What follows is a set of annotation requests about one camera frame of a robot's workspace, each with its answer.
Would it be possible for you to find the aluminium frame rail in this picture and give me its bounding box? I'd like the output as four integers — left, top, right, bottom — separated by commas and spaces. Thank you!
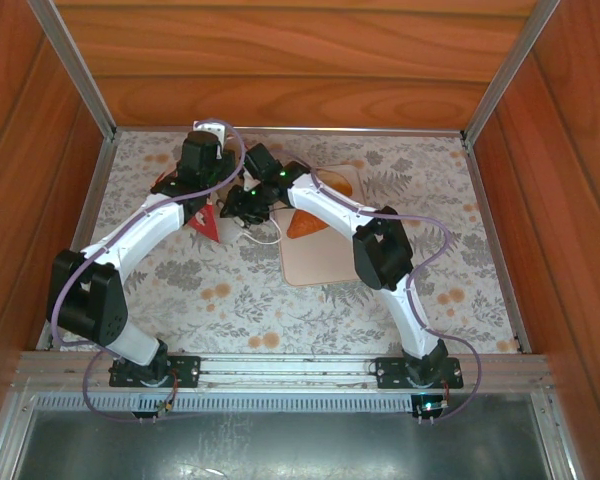
37, 137, 117, 351
462, 138, 534, 354
114, 125, 466, 139

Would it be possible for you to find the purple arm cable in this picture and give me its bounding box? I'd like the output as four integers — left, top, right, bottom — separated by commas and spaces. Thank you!
267, 147, 484, 425
49, 117, 246, 424

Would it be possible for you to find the wide aluminium mounting beam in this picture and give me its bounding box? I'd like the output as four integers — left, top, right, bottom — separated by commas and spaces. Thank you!
14, 349, 554, 396

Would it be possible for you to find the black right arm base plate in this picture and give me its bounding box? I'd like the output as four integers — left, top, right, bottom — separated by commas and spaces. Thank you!
374, 355, 465, 391

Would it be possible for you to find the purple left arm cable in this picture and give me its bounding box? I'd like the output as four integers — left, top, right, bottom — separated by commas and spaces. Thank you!
49, 117, 246, 424

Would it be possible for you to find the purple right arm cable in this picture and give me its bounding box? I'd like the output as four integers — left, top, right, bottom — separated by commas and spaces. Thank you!
267, 147, 484, 425

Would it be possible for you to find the small controller board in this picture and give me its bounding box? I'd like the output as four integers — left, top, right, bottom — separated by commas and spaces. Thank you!
129, 398, 179, 426
410, 394, 451, 426

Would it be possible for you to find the shiny metal plate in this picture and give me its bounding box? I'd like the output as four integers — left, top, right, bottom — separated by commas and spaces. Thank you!
9, 410, 576, 480

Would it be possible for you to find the grey slotted cable duct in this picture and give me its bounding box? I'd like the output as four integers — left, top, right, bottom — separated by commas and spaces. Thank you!
32, 392, 536, 414

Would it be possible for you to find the grey floral tablecloth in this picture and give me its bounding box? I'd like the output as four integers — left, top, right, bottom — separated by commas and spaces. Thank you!
39, 130, 531, 356

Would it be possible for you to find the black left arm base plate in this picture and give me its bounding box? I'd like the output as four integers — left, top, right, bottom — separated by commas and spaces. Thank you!
108, 353, 202, 390

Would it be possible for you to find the round pale fake bun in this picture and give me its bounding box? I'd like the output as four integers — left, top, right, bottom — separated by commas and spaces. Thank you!
312, 167, 355, 197

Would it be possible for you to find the pink rectangular tray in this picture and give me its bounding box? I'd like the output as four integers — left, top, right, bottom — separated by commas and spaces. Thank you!
272, 160, 367, 288

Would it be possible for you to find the aluminium corner post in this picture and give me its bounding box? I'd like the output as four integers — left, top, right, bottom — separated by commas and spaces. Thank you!
27, 0, 119, 144
459, 0, 564, 144

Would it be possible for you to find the red white printed paper bag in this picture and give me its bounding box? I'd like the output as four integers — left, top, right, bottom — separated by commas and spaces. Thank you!
154, 168, 284, 247

